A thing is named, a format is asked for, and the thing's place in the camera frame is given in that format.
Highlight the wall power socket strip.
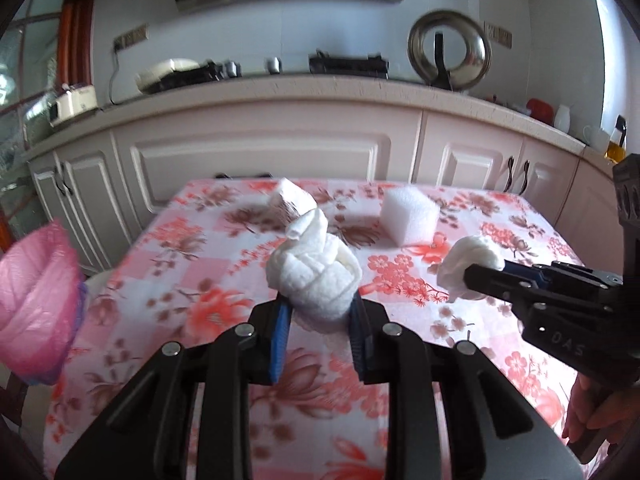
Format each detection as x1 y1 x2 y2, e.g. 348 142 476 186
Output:
113 24 149 52

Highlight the oil bottle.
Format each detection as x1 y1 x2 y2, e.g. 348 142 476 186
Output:
605 115 627 164

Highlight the red framed glass door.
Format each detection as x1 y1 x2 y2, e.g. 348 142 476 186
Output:
1 0 94 249

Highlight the cream flat appliance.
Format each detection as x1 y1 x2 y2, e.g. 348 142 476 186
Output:
134 58 200 93

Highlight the person's right hand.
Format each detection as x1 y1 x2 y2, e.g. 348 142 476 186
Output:
562 374 640 444

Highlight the white foam block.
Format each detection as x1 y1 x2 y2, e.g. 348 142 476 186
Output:
380 186 440 247

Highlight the black gas stove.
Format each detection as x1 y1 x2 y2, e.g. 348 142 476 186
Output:
142 49 392 94

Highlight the white bottle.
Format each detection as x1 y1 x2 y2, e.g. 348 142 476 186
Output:
553 104 570 133

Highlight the white kitchen cabinet counter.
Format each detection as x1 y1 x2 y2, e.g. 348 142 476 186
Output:
26 76 624 273

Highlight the red container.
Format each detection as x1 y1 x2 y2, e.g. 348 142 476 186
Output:
526 98 554 126

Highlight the white knotted cloth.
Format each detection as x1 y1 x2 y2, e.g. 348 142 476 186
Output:
266 208 362 333

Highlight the white tissue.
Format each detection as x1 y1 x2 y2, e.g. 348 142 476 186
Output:
436 235 506 304

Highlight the pink floral tablecloth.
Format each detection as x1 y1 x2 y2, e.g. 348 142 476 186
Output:
43 180 575 479

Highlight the white countertop appliance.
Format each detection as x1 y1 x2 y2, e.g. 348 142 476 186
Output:
49 84 99 128

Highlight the round steel pot lid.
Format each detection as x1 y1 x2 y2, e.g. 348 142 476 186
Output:
407 10 492 92

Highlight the pink lined trash bin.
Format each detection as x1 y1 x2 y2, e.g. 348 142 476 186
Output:
0 220 86 386

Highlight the white patterned paper box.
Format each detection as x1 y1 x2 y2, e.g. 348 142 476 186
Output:
268 179 318 224

